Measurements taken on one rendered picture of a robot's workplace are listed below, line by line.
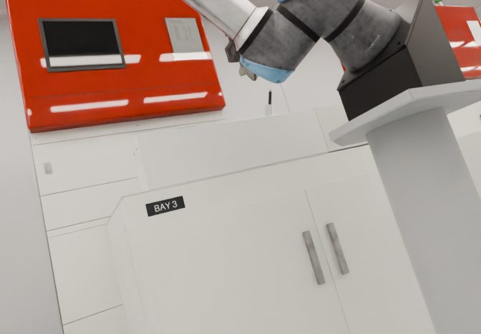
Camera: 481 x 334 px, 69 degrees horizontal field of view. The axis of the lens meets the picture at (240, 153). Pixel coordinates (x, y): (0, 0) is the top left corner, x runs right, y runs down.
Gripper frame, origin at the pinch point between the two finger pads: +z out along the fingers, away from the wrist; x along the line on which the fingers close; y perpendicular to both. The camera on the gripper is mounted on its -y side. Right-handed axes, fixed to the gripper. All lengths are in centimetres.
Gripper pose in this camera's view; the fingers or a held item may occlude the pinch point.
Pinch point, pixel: (254, 75)
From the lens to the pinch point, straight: 110.8
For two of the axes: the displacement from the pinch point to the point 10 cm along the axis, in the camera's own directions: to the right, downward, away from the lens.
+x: -8.8, 1.7, -4.5
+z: 2.7, 9.5, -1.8
